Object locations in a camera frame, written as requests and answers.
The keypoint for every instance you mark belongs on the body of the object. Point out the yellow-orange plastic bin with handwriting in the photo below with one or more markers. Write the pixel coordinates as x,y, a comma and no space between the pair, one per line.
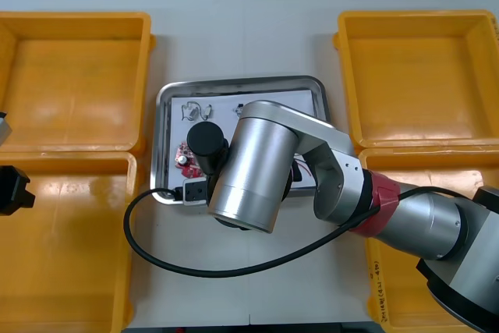
401,294

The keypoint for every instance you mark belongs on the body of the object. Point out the white sheet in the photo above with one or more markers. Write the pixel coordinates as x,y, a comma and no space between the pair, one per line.
273,97

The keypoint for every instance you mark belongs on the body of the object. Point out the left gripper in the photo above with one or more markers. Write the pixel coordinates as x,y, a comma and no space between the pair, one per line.
13,190

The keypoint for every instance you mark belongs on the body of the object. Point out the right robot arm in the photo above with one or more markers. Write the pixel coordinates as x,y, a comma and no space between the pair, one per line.
253,161

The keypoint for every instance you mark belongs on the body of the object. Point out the steel tray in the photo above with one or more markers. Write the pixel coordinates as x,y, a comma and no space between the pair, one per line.
163,146

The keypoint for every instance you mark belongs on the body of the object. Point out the round red circuit board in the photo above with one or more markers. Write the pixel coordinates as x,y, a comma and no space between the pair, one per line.
181,150

